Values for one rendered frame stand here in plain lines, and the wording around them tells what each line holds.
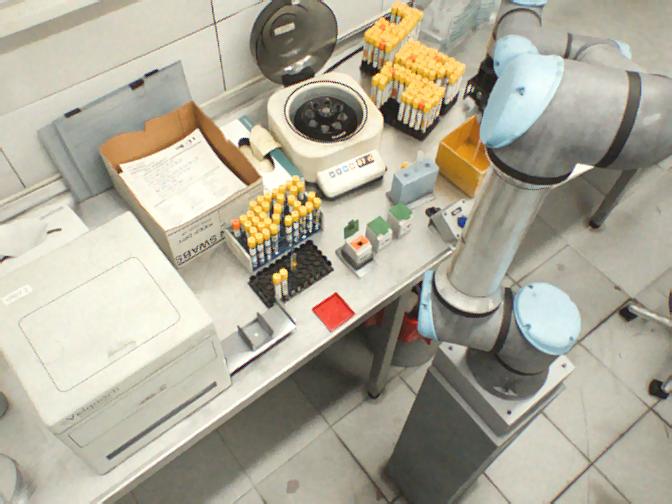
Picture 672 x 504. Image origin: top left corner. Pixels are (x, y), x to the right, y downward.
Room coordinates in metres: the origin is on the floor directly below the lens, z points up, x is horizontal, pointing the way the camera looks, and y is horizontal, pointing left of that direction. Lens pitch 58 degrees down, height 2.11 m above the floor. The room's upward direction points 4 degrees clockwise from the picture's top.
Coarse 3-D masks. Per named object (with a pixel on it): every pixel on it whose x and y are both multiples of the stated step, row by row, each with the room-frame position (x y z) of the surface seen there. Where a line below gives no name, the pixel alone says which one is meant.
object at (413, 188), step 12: (408, 168) 0.95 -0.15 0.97; (420, 168) 0.95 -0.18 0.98; (432, 168) 0.95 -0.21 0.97; (396, 180) 0.92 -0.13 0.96; (408, 180) 0.91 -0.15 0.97; (420, 180) 0.93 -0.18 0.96; (432, 180) 0.95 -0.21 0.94; (396, 192) 0.91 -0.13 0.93; (408, 192) 0.91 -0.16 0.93; (420, 192) 0.93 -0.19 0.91; (432, 192) 0.95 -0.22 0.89; (396, 204) 0.90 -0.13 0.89; (408, 204) 0.91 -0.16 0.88; (420, 204) 0.92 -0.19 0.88
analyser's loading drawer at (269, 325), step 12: (264, 312) 0.58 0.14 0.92; (276, 312) 0.59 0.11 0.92; (288, 312) 0.58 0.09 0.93; (252, 324) 0.56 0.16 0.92; (264, 324) 0.55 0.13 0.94; (276, 324) 0.56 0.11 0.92; (288, 324) 0.56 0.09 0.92; (228, 336) 0.53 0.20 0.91; (240, 336) 0.53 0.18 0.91; (252, 336) 0.53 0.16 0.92; (264, 336) 0.53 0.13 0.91; (276, 336) 0.53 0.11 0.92; (228, 348) 0.50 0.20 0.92; (240, 348) 0.50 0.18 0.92; (252, 348) 0.50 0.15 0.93; (264, 348) 0.51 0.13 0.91; (228, 360) 0.47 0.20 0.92; (240, 360) 0.48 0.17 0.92
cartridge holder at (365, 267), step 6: (342, 246) 0.78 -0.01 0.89; (336, 252) 0.76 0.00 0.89; (342, 252) 0.75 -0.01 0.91; (342, 258) 0.75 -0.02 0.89; (348, 258) 0.74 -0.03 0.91; (366, 258) 0.74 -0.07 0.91; (372, 258) 0.75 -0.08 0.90; (348, 264) 0.73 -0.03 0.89; (354, 264) 0.72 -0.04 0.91; (360, 264) 0.72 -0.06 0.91; (366, 264) 0.73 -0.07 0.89; (372, 264) 0.74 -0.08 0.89; (354, 270) 0.72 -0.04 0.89; (360, 270) 0.72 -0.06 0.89; (366, 270) 0.72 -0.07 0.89; (372, 270) 0.72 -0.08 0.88; (360, 276) 0.70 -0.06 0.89
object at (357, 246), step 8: (360, 232) 0.78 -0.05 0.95; (352, 240) 0.75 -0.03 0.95; (360, 240) 0.76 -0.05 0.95; (344, 248) 0.75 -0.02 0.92; (352, 248) 0.74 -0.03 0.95; (360, 248) 0.74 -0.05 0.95; (368, 248) 0.74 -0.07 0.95; (352, 256) 0.73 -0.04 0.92; (360, 256) 0.72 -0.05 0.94; (368, 256) 0.74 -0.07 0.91
